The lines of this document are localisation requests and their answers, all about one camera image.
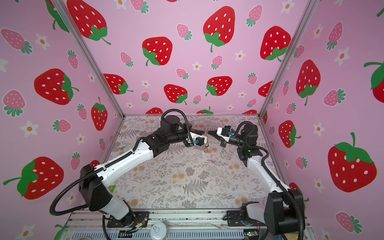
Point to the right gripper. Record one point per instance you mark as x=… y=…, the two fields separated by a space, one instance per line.
x=223 y=144

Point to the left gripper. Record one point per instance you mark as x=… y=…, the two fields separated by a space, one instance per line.
x=195 y=131

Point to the keyring with strap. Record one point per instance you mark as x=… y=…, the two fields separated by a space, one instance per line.
x=205 y=148

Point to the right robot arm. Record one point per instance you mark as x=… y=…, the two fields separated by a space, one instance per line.
x=284 y=211

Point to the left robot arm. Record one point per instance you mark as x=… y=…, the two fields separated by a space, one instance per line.
x=94 y=181

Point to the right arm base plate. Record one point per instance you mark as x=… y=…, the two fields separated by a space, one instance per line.
x=234 y=219

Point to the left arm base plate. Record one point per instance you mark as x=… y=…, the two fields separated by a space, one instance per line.
x=130 y=220

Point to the aluminium front rail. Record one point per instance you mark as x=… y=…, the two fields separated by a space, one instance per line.
x=174 y=218

